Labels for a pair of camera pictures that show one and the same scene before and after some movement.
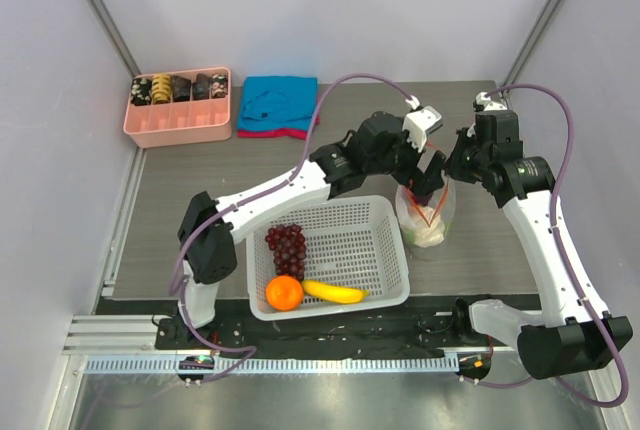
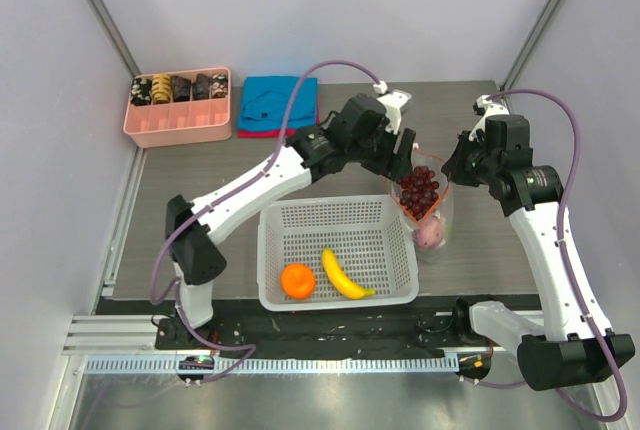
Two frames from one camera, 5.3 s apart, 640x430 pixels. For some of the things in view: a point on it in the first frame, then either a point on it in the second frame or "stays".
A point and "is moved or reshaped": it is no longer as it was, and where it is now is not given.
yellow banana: x=333 y=293 → x=335 y=273
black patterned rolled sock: x=201 y=88 stays
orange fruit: x=284 y=293 → x=297 y=281
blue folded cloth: x=278 y=102 stays
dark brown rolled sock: x=181 y=89 stays
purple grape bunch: x=289 y=247 is moved or reshaped
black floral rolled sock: x=141 y=91 stays
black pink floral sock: x=219 y=85 stays
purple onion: x=421 y=200 → x=429 y=233
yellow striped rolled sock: x=161 y=89 stays
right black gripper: x=458 y=159 stays
